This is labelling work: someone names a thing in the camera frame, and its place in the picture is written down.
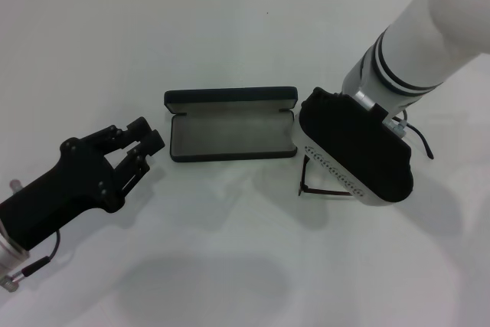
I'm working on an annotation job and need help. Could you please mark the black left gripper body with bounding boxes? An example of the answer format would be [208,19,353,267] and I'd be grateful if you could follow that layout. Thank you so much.
[0,136,128,252]

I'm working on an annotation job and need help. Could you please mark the black glasses case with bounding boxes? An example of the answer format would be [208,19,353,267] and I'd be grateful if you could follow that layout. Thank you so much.
[163,86,299,163]

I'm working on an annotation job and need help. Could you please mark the black glasses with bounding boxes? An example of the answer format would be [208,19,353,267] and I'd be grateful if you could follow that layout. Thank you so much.
[296,123,436,198]

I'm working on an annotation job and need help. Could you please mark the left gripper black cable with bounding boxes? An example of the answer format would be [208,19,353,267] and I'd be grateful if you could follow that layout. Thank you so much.
[1,230,63,293]

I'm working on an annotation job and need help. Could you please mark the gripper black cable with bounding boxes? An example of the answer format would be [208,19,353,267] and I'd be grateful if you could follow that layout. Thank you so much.
[384,110,411,139]
[1,230,63,293]

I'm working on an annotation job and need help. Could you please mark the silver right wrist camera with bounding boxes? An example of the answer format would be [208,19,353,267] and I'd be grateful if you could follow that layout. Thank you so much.
[292,87,417,210]

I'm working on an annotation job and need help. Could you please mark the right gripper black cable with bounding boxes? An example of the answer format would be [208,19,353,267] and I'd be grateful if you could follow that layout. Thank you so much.
[384,110,411,139]

